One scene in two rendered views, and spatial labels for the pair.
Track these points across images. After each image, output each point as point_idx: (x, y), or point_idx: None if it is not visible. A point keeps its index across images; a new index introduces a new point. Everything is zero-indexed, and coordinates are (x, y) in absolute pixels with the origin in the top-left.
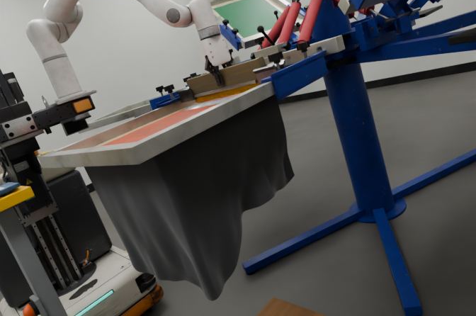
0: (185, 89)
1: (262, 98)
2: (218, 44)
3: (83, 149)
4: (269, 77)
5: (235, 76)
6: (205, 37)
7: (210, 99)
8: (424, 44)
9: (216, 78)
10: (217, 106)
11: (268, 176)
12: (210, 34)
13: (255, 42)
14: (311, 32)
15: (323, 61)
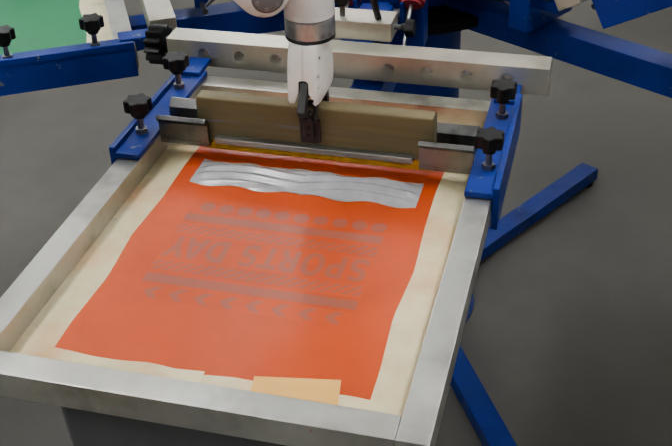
0: (195, 122)
1: (484, 242)
2: (327, 54)
3: (179, 384)
4: (484, 190)
5: (356, 132)
6: (310, 42)
7: (252, 151)
8: (652, 71)
9: (307, 127)
10: (464, 298)
11: None
12: (323, 37)
13: None
14: None
15: (520, 114)
